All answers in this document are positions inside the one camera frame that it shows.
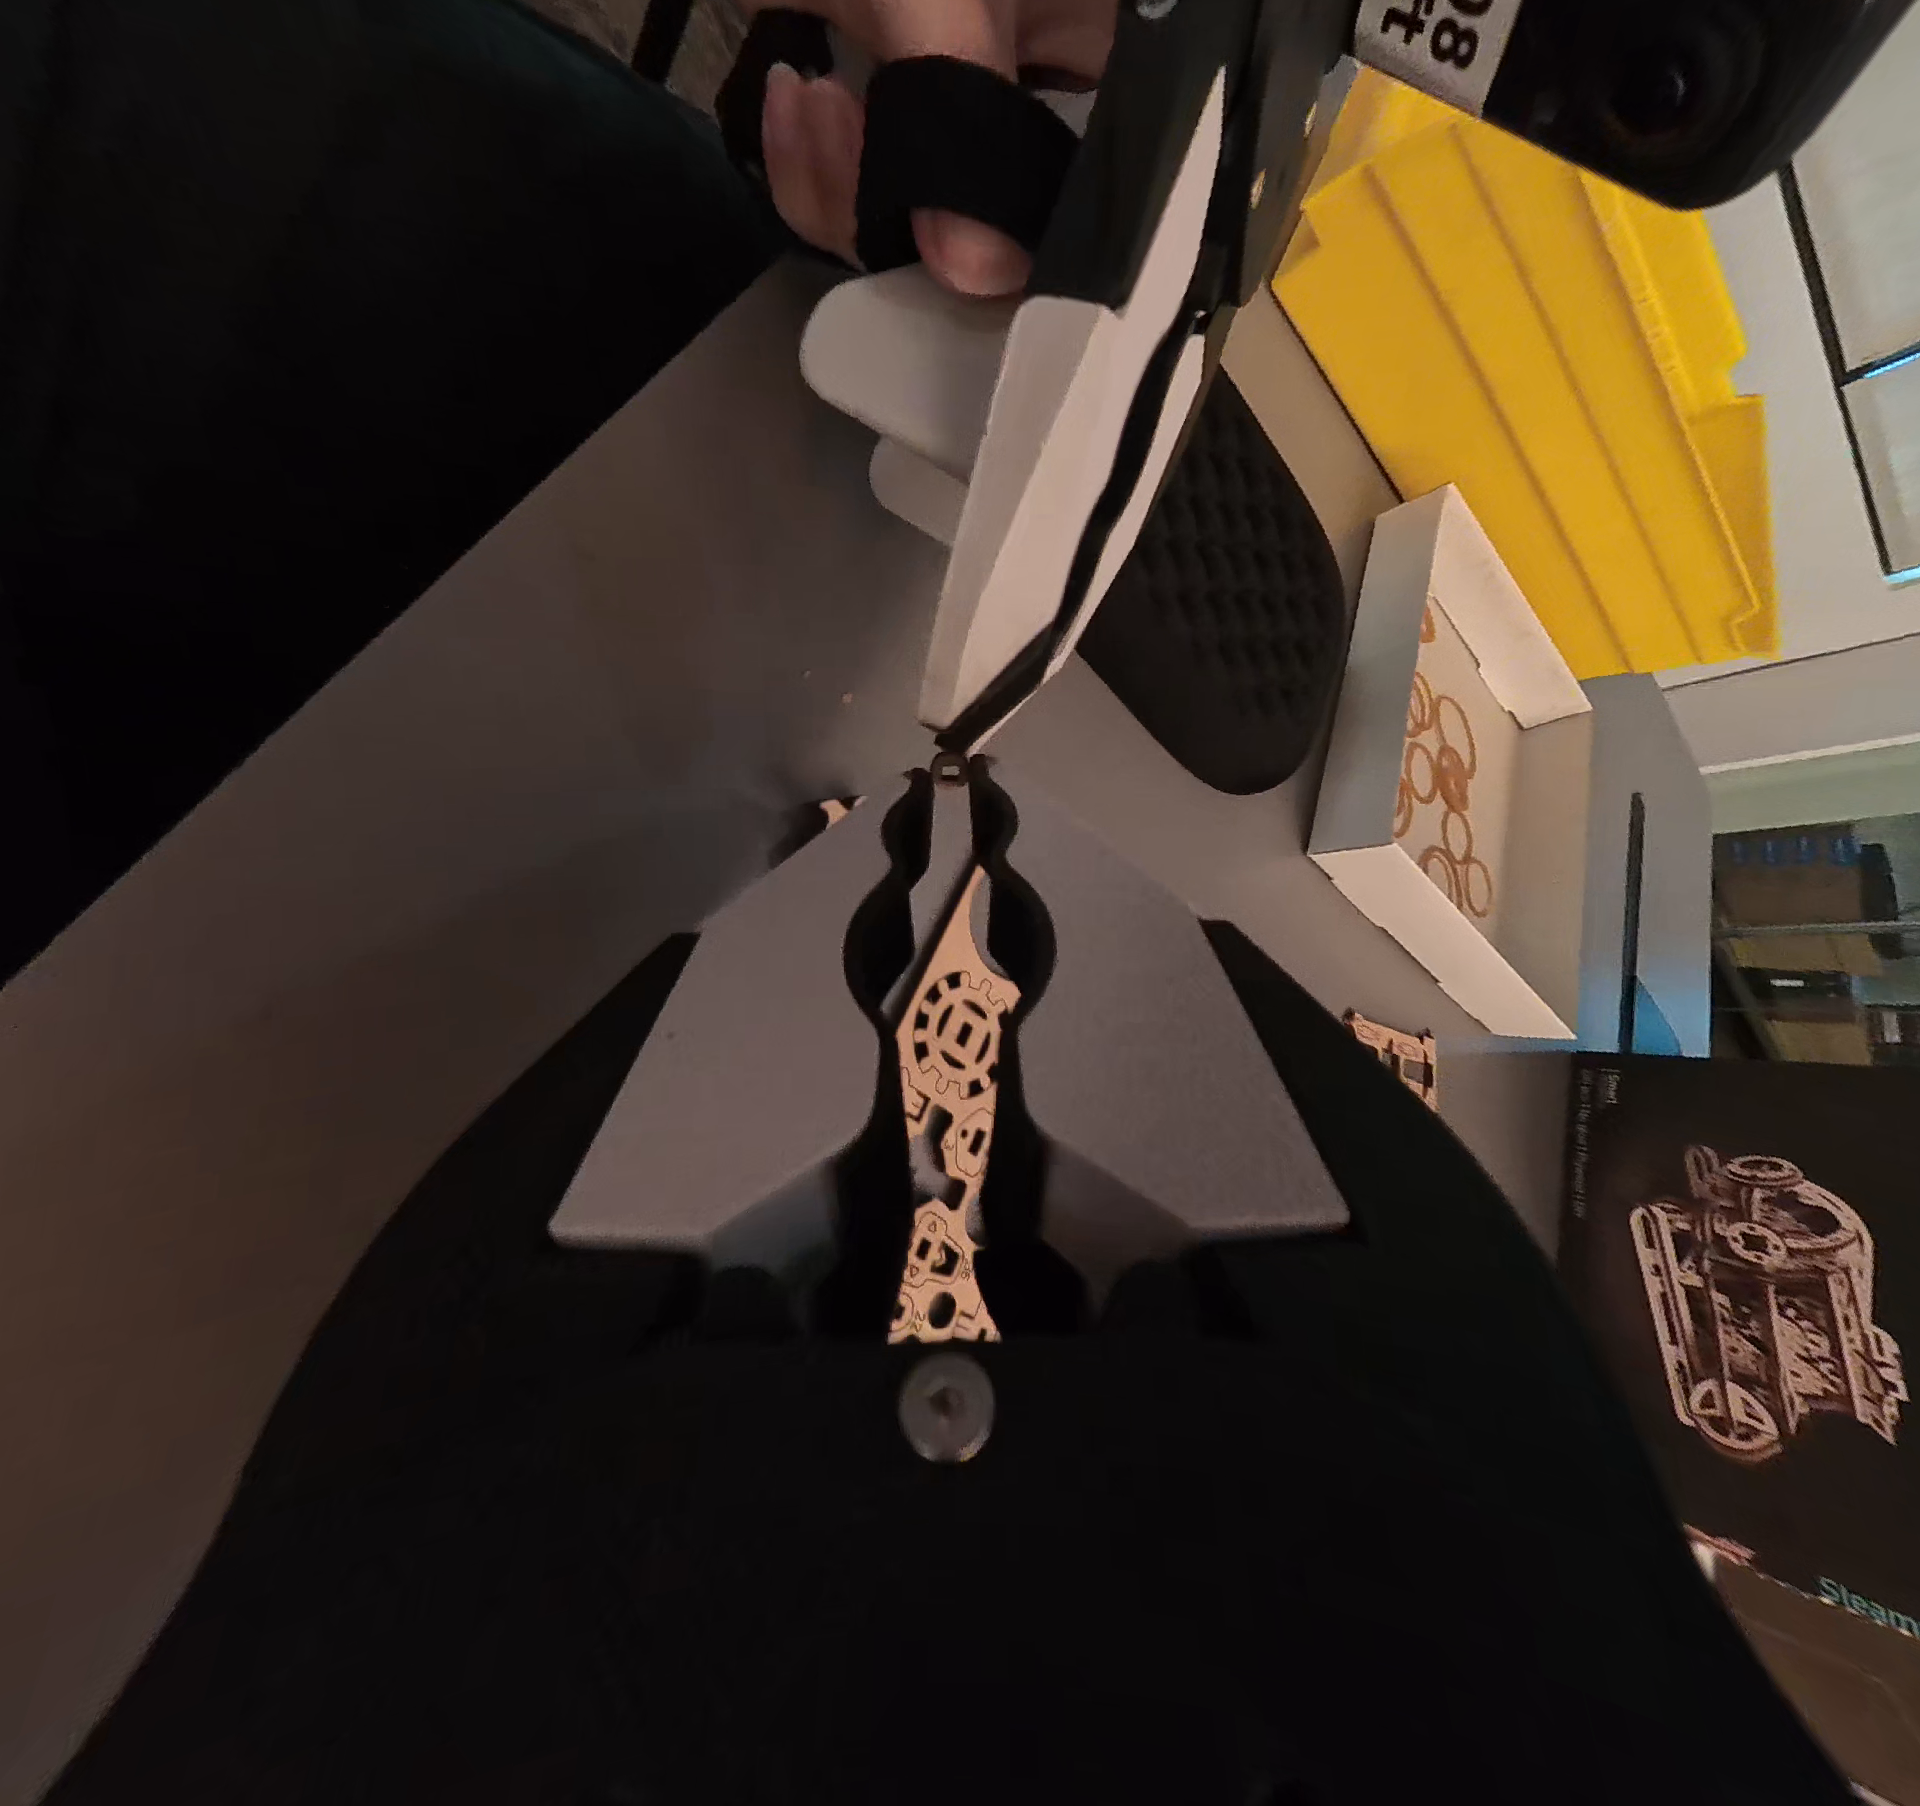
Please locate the small wooden scrap piece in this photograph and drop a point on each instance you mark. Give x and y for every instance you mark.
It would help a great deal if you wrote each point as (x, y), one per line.
(834, 814)

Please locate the yellow plastic bin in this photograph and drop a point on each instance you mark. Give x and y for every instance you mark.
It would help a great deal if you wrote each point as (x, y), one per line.
(1574, 381)

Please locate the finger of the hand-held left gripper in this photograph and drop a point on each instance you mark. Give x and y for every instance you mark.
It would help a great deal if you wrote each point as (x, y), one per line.
(1162, 471)
(1035, 486)

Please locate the small wooden gear part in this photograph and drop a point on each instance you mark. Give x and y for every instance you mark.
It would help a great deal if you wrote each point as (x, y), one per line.
(1403, 1064)

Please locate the cluttered storage shelf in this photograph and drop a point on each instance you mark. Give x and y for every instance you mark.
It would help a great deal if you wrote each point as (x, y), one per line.
(1801, 936)

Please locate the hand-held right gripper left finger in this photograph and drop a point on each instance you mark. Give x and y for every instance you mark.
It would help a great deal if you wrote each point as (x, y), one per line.
(721, 1087)

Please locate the black model kit box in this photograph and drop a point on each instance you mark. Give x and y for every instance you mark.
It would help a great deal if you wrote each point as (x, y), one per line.
(1651, 1130)

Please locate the black mesh pad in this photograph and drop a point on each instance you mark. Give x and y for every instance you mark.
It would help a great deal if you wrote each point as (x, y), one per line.
(1230, 607)

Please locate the white cardboard box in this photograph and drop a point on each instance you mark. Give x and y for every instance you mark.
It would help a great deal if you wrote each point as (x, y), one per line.
(1381, 727)

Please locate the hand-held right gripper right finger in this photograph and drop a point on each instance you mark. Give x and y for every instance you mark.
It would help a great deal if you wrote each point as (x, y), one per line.
(1154, 1087)

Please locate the large paned window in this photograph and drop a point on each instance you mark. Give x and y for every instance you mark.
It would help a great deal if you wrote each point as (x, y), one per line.
(1874, 277)

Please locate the wooden rings group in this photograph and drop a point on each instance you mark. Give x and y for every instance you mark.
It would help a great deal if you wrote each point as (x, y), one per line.
(1441, 786)

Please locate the person's dark clothing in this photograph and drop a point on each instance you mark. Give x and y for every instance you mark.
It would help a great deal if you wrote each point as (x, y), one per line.
(301, 410)

